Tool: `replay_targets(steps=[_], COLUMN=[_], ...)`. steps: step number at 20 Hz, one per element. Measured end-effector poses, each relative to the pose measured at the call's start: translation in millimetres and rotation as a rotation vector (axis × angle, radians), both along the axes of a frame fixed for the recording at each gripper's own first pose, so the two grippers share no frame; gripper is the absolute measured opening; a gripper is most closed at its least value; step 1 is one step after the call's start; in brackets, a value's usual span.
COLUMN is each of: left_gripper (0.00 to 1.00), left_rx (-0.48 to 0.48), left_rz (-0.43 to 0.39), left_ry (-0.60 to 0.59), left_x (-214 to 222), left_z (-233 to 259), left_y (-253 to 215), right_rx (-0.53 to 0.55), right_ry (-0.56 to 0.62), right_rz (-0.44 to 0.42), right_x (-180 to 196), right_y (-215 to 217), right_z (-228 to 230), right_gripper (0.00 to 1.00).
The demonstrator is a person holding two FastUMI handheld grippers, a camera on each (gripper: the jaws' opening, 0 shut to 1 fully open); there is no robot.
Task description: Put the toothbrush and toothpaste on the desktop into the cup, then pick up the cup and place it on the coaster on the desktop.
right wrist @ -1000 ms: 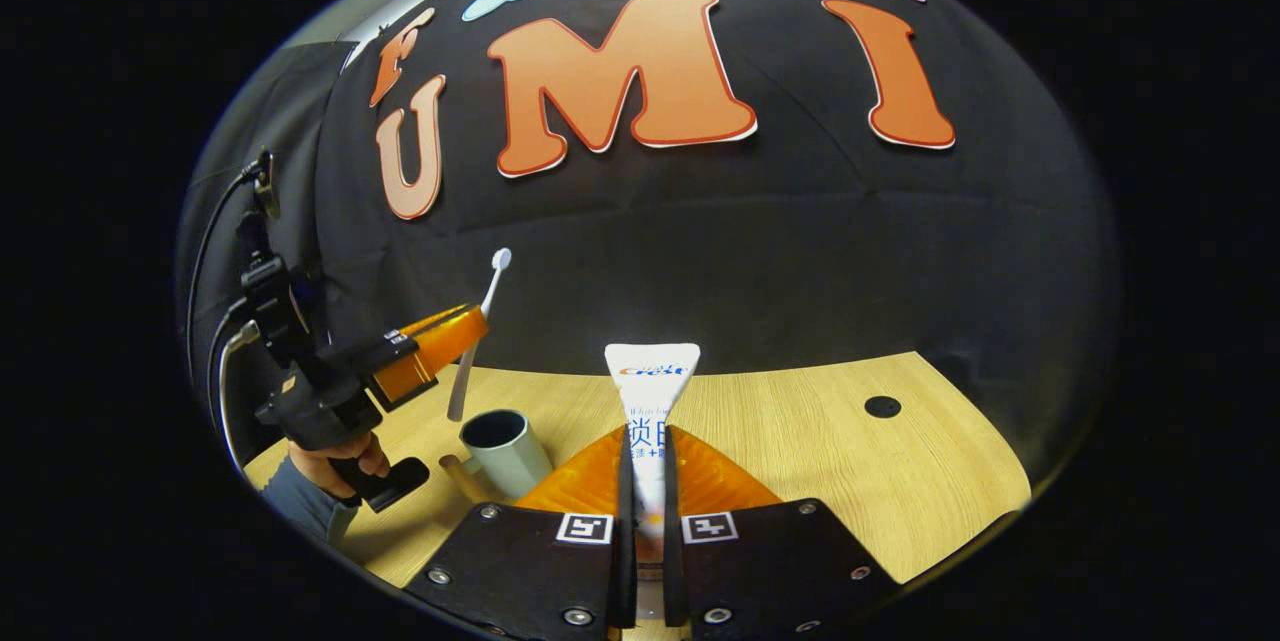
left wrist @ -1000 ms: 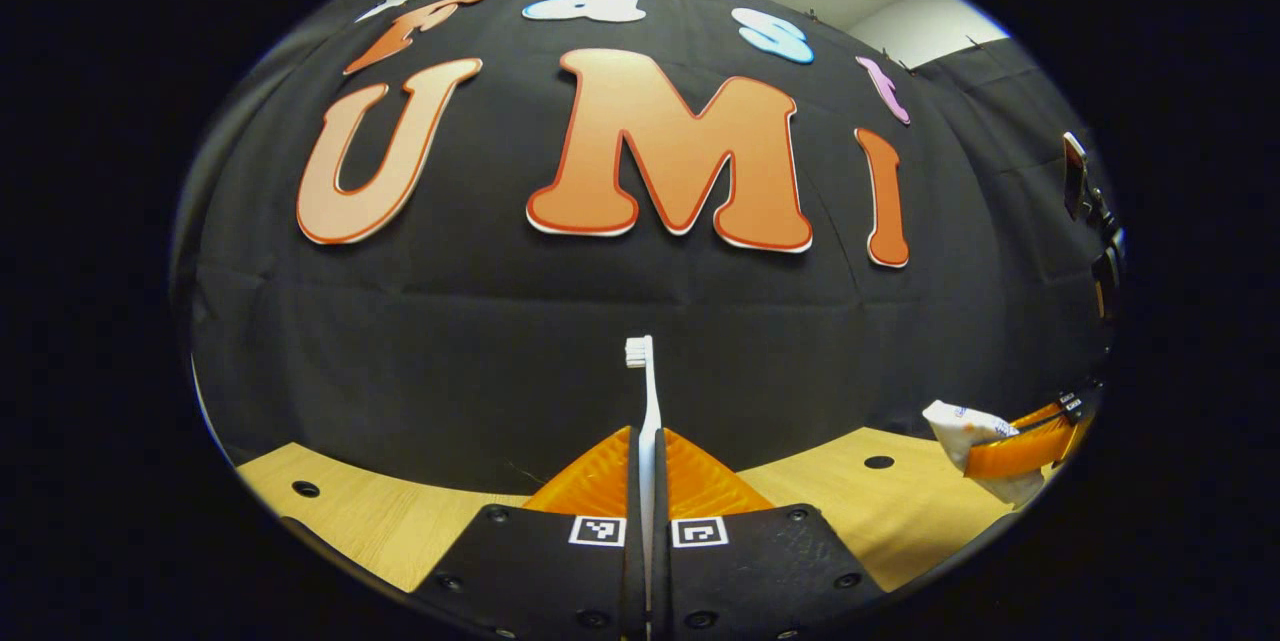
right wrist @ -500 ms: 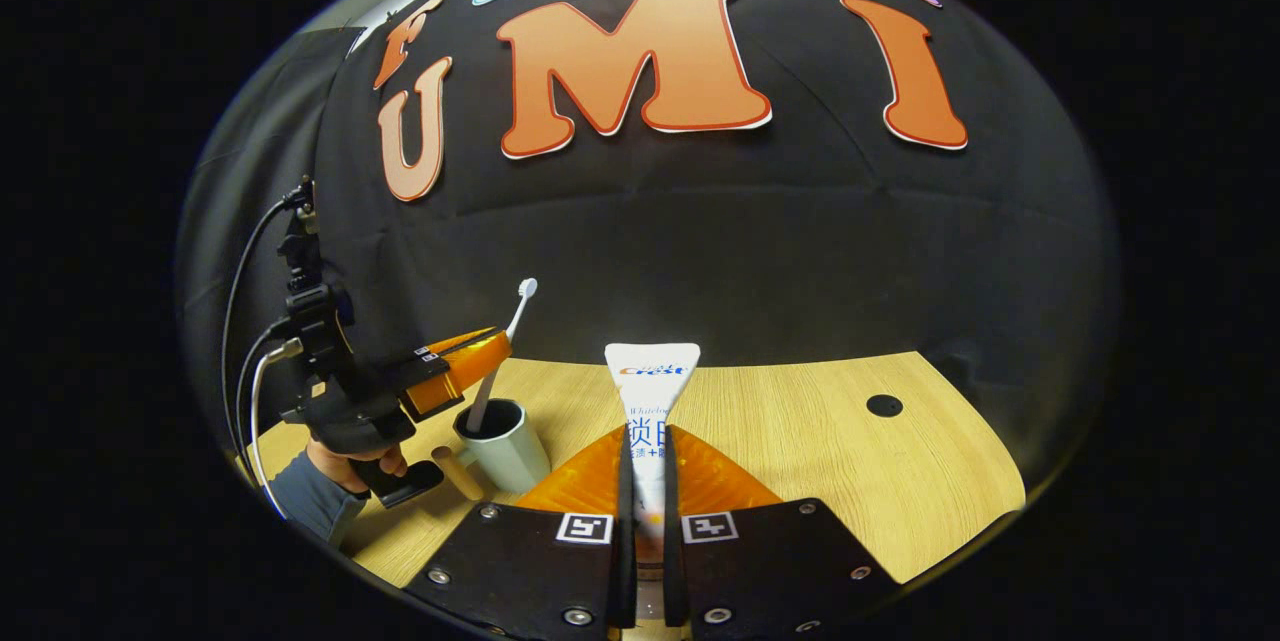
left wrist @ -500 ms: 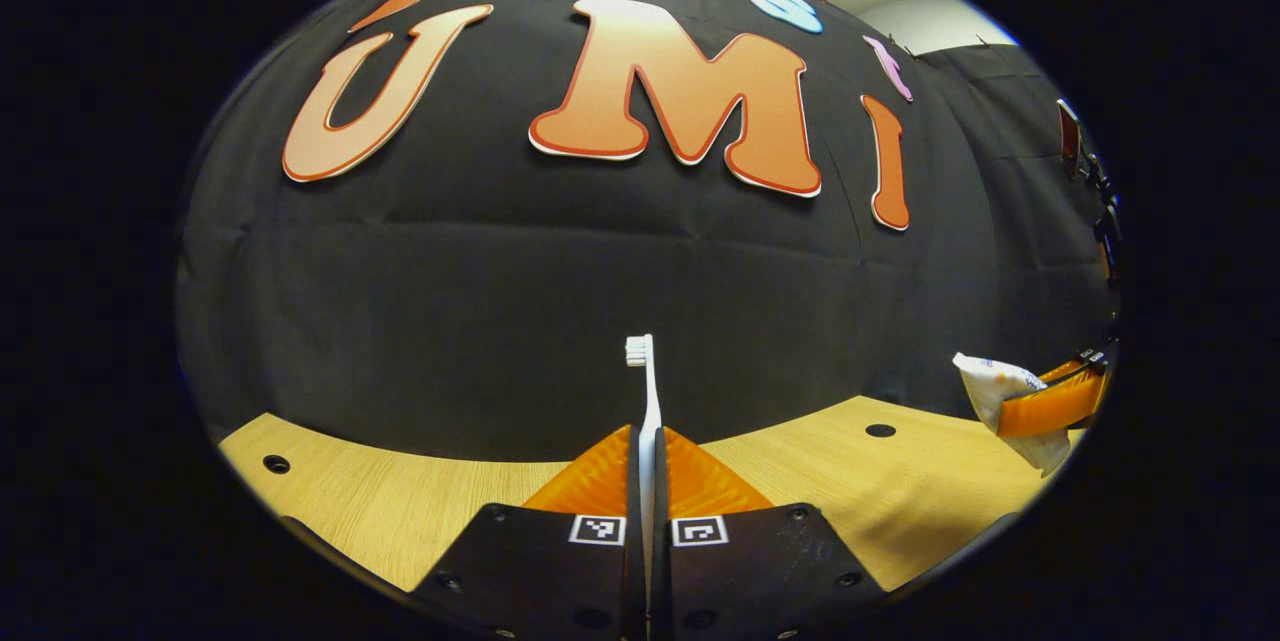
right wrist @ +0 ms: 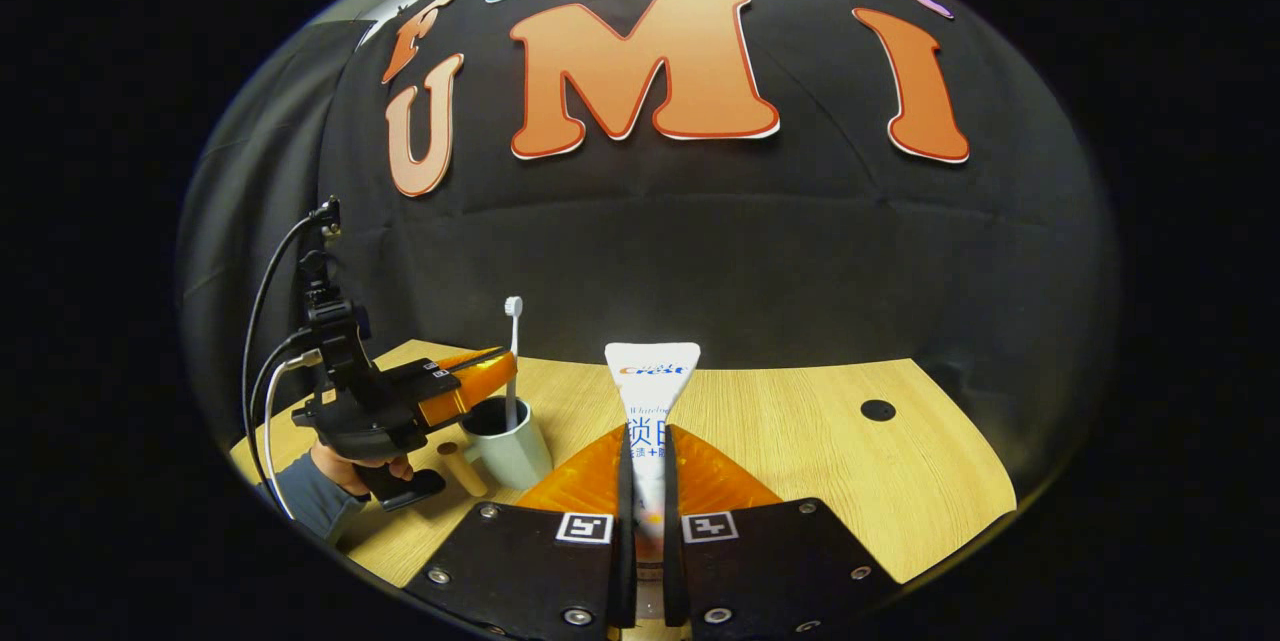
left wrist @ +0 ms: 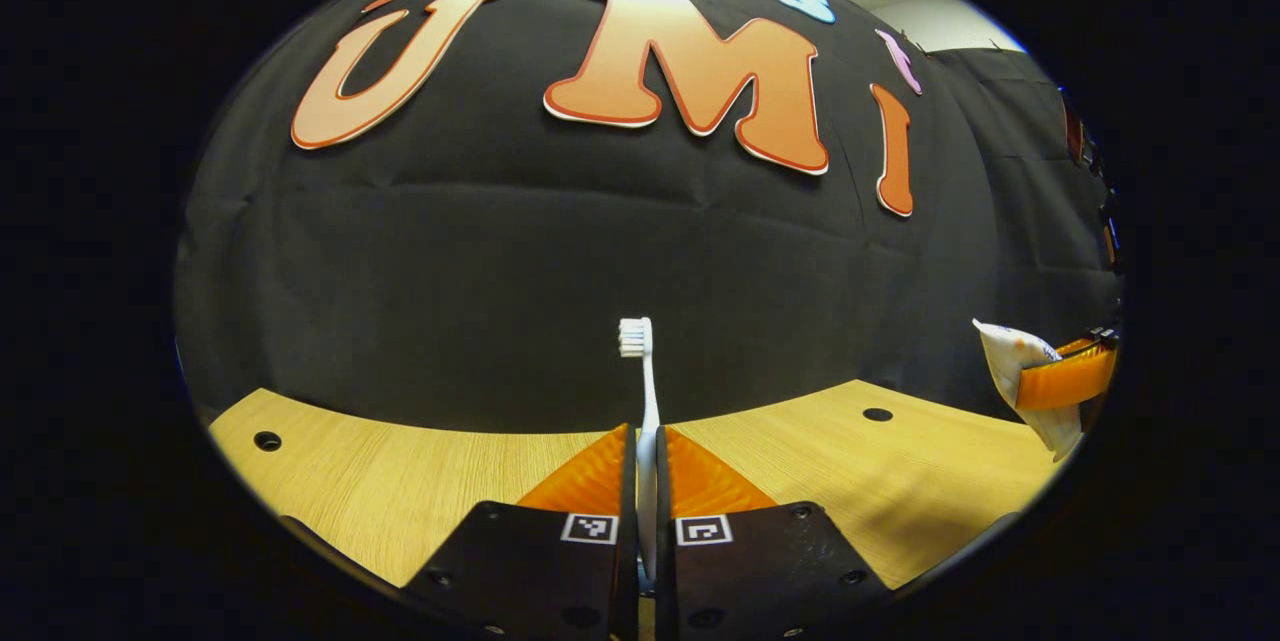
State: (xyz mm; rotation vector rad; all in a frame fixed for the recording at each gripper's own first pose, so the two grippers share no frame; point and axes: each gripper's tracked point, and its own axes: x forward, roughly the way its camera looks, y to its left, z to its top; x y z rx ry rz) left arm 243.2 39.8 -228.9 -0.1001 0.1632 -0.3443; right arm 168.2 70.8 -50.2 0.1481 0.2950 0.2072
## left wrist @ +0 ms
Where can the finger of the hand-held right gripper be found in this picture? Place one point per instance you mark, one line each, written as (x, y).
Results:
(1100, 336)
(1065, 379)

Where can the black backdrop cloth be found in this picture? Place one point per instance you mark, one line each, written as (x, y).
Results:
(600, 271)

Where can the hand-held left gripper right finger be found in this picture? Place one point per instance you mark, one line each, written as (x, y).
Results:
(666, 581)

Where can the white toothbrush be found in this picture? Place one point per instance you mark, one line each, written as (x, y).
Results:
(649, 401)

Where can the white toothpaste tube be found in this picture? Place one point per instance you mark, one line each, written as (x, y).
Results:
(1000, 351)

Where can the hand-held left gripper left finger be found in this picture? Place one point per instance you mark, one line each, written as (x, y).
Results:
(628, 581)

